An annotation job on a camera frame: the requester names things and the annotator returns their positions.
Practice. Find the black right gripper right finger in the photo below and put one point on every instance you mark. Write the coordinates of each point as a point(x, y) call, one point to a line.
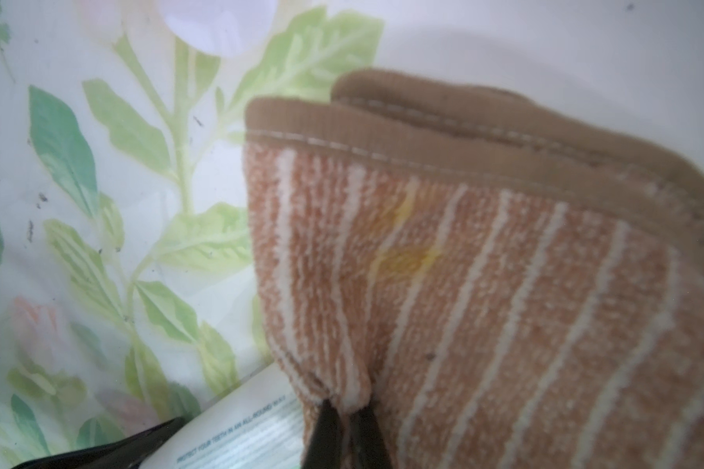
point(367, 444)

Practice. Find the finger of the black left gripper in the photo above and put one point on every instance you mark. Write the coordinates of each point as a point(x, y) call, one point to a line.
point(125, 454)

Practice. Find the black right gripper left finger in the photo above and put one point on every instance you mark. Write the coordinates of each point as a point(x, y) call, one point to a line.
point(324, 450)

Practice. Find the white tube teal cap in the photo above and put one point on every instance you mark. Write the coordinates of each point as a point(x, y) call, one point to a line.
point(259, 425)

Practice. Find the brown striped towel cloth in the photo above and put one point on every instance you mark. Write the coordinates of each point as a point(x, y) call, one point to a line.
point(506, 286)

